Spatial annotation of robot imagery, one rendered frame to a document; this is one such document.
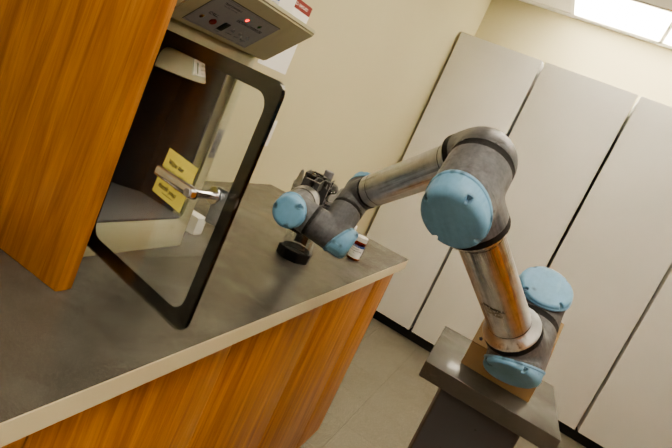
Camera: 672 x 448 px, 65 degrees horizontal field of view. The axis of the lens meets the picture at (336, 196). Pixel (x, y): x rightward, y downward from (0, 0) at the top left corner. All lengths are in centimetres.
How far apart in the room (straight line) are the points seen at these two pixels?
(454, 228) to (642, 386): 321
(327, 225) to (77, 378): 59
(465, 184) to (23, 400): 65
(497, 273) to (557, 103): 294
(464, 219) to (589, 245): 299
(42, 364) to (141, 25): 49
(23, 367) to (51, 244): 24
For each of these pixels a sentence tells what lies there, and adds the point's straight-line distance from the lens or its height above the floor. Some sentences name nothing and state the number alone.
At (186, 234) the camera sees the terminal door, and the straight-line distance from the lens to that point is 82.
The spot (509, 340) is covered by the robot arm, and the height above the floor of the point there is 112.
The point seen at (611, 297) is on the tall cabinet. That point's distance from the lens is 385.
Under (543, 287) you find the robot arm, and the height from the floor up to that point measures 122.
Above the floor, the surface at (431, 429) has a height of 77.
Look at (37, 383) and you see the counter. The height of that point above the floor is 94.
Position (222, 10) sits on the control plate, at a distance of 97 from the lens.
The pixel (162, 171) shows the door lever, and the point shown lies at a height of 120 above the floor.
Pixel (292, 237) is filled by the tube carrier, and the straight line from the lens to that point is 147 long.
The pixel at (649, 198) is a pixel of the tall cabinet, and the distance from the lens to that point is 382.
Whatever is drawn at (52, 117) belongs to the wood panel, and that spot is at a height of 119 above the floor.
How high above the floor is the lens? 140
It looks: 10 degrees down
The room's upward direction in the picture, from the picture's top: 24 degrees clockwise
